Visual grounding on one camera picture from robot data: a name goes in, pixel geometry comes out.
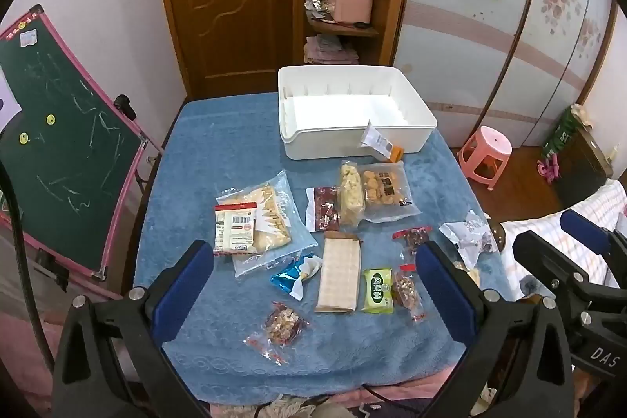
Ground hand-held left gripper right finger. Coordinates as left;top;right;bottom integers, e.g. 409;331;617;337
414;241;574;418

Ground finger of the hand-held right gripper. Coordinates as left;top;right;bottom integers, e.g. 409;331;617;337
513;229;611;301
561;209;627;289

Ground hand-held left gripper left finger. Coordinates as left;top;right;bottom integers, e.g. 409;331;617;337
51;239;216;418

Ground white snack packet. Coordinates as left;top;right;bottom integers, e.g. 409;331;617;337
438;210;493;269

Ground clear bag of crackers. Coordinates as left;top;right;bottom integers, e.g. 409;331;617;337
216;170;319;279

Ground white plastic bin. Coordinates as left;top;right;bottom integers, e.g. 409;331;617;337
277;64;438;161

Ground clear bag of fried snacks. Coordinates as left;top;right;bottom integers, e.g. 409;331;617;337
359;161;422;223

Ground plaid bed sheet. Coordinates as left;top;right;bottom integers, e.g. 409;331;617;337
500;180;627;301

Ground clear red nut packet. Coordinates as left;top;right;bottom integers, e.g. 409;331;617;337
392;265;428;325
245;301;309;366

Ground dark wooden cabinet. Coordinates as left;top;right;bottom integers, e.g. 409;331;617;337
551;127;615;203

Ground red date packet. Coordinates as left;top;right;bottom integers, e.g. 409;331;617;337
392;226;434;262

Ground pink toy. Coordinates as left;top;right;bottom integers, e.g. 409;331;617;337
536;156;562;184

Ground green snack packet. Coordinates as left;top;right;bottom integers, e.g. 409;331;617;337
361;268;395;314

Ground white red label packet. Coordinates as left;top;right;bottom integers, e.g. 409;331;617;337
213;201;259;258

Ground green bag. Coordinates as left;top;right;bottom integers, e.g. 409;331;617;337
541;105;581;161

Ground blue snack packet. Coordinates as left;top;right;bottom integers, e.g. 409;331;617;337
271;252;323;301

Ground beige wafer packet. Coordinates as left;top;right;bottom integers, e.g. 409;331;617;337
313;232;363;315

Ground pink plastic stool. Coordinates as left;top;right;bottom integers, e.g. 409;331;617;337
458;125;513;191

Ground yellow rice cracker pack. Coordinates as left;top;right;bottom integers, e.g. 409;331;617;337
339;160;367;228

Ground blue towel table cover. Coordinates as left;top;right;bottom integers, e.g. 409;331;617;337
132;92;515;406

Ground dark red snack packet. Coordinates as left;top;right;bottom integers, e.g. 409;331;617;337
305;186;342;233

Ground small white orange packet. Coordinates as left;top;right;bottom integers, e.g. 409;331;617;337
360;120;403;163

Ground floral sliding wardrobe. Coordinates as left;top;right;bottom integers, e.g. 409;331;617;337
392;0;618;149

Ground folded pink cloths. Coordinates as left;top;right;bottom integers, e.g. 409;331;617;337
304;35;361;65

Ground brown wooden door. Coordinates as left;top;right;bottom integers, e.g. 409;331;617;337
154;0;302;98

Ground shiny wrappers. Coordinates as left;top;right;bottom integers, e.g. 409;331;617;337
304;0;335;21

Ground black cable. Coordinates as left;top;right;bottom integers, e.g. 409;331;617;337
0;163;54;370

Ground green chalkboard with pink frame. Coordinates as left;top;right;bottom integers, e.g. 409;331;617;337
0;4;165;282

